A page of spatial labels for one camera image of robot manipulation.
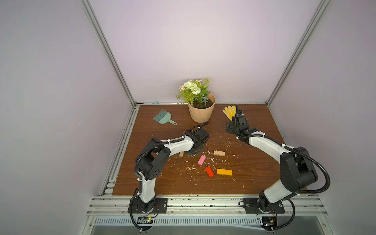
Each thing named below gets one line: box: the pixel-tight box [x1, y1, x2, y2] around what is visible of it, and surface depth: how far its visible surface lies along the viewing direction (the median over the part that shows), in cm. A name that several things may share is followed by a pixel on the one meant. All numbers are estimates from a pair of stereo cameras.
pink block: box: [197, 154, 207, 166], surface depth 90 cm
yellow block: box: [216, 168, 233, 176], surface depth 86 cm
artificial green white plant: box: [176, 77, 212, 109], surface depth 89 cm
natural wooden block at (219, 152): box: [213, 149, 226, 157], surface depth 94 cm
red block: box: [205, 165, 215, 178], surface depth 86 cm
